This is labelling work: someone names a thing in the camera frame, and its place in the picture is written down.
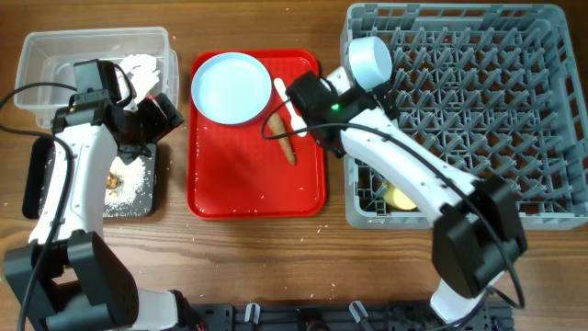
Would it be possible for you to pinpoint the white plastic spoon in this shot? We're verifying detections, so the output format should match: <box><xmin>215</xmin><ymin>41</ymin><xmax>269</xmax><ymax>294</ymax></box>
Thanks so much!
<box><xmin>273</xmin><ymin>77</ymin><xmax>307</xmax><ymax>131</ymax></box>

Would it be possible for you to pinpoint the red serving tray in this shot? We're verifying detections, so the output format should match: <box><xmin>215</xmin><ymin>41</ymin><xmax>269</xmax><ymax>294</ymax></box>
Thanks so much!
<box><xmin>186</xmin><ymin>48</ymin><xmax>328</xmax><ymax>221</ymax></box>

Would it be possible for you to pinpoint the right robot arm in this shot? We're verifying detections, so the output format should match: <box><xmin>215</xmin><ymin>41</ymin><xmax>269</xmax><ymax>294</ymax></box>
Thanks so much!
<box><xmin>286</xmin><ymin>69</ymin><xmax>527</xmax><ymax>326</ymax></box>

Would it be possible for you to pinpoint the large light blue plate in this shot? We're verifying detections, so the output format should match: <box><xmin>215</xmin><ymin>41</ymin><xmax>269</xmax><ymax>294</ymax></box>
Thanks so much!
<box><xmin>190</xmin><ymin>52</ymin><xmax>272</xmax><ymax>125</ymax></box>

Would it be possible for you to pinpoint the yellow plastic cup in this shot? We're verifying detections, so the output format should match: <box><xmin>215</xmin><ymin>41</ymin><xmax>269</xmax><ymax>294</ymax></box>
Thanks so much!
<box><xmin>382</xmin><ymin>180</ymin><xmax>416</xmax><ymax>211</ymax></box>

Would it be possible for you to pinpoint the dark brown food lump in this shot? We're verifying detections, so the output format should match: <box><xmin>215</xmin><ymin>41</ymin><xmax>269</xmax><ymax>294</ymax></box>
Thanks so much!
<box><xmin>107</xmin><ymin>173</ymin><xmax>121</xmax><ymax>197</ymax></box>

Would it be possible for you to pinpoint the clear plastic bin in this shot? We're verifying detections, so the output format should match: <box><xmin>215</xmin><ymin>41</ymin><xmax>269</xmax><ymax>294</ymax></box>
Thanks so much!
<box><xmin>16</xmin><ymin>27</ymin><xmax>179</xmax><ymax>106</ymax></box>

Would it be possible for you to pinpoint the light blue rice bowl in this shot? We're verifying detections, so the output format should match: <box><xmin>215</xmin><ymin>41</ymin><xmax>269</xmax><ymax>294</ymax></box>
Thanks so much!
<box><xmin>348</xmin><ymin>37</ymin><xmax>392</xmax><ymax>90</ymax></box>

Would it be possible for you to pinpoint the grey dishwasher rack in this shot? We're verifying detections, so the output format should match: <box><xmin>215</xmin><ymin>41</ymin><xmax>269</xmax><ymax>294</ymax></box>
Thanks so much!
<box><xmin>340</xmin><ymin>3</ymin><xmax>587</xmax><ymax>230</ymax></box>

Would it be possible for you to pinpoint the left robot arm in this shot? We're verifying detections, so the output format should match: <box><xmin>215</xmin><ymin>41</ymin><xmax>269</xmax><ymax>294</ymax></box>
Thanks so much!
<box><xmin>4</xmin><ymin>59</ymin><xmax>207</xmax><ymax>330</ymax></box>

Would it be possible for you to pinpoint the black plastic tray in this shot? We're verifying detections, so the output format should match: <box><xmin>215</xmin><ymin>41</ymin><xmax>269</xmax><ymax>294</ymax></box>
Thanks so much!
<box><xmin>21</xmin><ymin>135</ymin><xmax>158</xmax><ymax>221</ymax></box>

